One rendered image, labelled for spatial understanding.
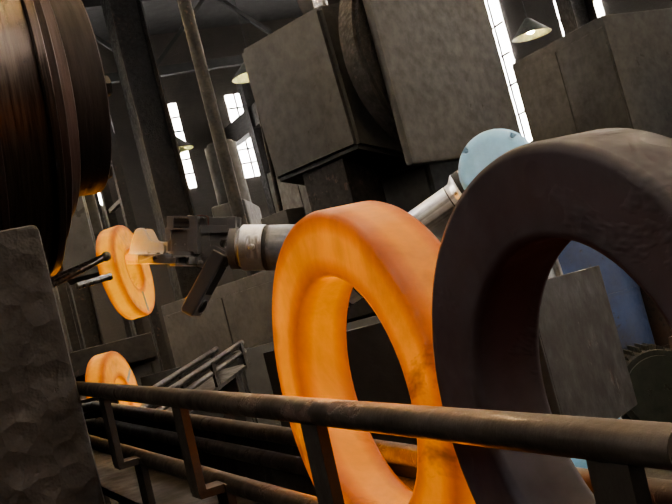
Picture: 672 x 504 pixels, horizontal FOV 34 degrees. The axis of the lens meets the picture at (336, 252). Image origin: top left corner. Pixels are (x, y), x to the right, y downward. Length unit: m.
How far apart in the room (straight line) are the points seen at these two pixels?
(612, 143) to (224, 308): 5.41
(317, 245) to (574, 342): 0.46
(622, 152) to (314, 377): 0.30
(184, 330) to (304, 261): 5.48
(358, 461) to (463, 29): 4.79
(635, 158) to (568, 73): 6.09
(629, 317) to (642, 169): 4.43
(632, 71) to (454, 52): 1.35
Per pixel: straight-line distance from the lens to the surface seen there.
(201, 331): 5.92
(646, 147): 0.36
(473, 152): 1.68
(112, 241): 1.82
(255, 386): 3.53
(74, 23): 1.38
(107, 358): 1.86
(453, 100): 5.09
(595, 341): 1.02
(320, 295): 0.58
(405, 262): 0.49
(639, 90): 6.24
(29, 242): 0.95
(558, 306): 0.95
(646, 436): 0.29
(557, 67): 6.49
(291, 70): 5.22
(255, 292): 5.53
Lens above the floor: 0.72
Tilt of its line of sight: 4 degrees up
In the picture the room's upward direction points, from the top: 15 degrees counter-clockwise
